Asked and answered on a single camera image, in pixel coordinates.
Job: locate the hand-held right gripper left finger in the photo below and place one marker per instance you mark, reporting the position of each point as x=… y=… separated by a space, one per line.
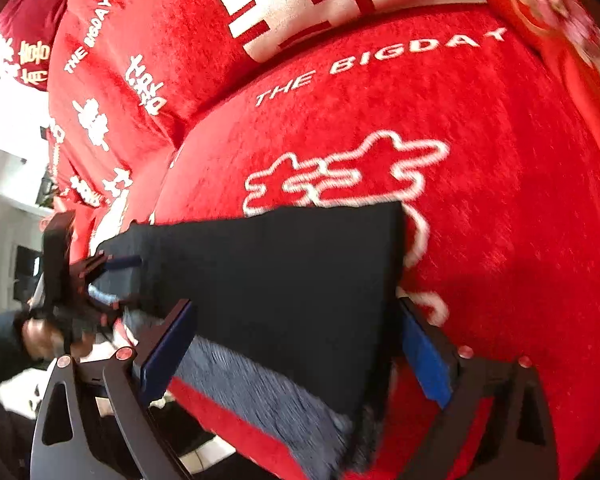
x=165 y=355

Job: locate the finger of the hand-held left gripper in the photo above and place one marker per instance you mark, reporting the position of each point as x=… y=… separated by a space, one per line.
x=122 y=261
x=107 y=297

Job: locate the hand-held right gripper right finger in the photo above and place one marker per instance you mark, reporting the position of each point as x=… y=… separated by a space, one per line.
x=427 y=360

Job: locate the black pants with blue stripes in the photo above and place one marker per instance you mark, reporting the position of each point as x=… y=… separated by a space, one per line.
x=280 y=285

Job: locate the person's left forearm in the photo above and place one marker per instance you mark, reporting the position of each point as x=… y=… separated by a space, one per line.
x=0 y=350

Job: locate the person's left hand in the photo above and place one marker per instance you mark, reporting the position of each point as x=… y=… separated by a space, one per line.
x=40 y=337

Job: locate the dark screen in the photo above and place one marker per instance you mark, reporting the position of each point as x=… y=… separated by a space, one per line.
x=27 y=262

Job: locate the red printed blanket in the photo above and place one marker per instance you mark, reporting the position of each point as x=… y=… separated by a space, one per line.
x=480 y=210

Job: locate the dark red printed pillow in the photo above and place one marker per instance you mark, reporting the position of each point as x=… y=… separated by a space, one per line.
x=27 y=40

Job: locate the red pillow with gold pattern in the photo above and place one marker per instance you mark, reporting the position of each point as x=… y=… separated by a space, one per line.
x=560 y=25

